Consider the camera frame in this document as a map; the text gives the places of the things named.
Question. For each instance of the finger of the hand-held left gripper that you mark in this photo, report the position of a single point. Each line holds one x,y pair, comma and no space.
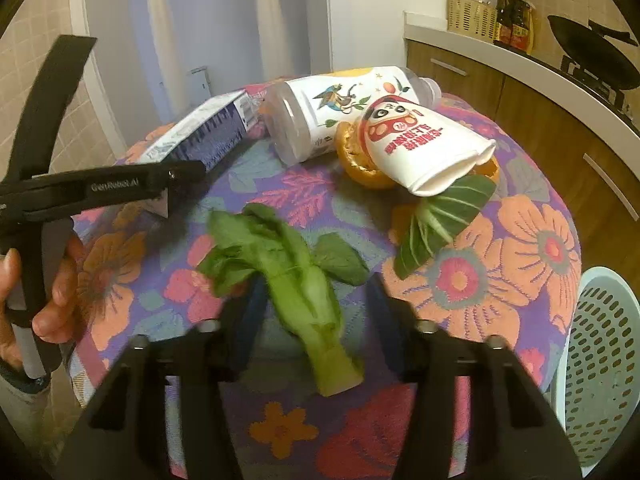
187,172

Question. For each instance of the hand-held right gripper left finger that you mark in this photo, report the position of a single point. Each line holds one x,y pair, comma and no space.
252,322

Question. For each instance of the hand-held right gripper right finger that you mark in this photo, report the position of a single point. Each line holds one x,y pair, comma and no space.
385,322

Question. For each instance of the blue white drink carton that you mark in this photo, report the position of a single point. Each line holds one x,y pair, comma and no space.
215,130

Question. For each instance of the green bok choy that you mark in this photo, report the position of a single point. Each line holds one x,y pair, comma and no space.
300,300

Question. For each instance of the green bok choy leaf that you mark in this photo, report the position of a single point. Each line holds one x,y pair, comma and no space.
430,240

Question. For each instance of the clear plastic bottle white label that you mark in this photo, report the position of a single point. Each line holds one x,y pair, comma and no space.
305,110

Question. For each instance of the white printed paper cup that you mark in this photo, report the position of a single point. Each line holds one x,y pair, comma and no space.
420,152

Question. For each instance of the light blue perforated basket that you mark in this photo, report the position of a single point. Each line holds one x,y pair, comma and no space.
600,360

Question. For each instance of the person's left hand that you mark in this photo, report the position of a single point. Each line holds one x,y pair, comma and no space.
62,305

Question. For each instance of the floral purple tablecloth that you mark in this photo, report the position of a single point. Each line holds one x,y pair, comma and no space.
500,280

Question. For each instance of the white curtain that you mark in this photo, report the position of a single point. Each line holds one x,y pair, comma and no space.
275,20

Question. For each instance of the white kitchen countertop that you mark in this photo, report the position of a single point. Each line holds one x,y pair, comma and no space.
450,35

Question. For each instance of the black burner grate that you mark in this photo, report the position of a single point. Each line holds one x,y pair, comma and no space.
600,90

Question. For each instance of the black gas hob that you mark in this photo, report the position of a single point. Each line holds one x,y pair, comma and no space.
622,110

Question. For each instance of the yellow plastic utensil basket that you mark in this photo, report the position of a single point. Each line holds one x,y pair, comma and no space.
470,15

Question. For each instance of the slim dark sauce bottle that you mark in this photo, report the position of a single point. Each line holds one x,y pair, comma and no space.
501,20

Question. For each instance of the large cooking oil bottle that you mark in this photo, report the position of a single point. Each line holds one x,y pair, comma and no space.
521,22

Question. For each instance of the black wok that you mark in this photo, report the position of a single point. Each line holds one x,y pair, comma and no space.
590,55

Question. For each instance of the white wall box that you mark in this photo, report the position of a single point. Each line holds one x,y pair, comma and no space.
198,87

